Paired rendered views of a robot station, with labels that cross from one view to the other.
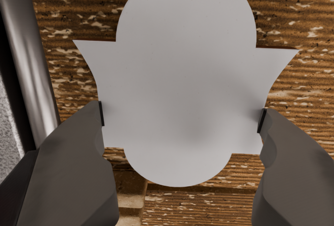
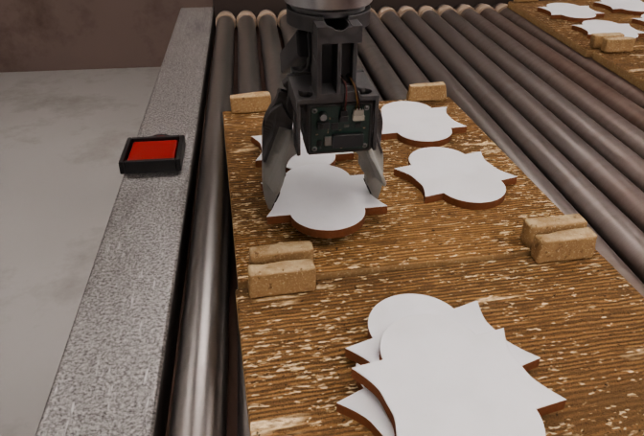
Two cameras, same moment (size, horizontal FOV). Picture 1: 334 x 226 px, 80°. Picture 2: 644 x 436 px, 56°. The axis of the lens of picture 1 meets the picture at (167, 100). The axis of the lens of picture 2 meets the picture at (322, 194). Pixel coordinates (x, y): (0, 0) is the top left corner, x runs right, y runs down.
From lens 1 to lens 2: 0.64 m
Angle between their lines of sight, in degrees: 86
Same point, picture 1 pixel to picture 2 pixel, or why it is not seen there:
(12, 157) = (157, 305)
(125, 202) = (296, 245)
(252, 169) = (404, 247)
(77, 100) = (250, 228)
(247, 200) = (422, 272)
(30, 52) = (213, 228)
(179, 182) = (336, 225)
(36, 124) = (201, 266)
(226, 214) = (412, 289)
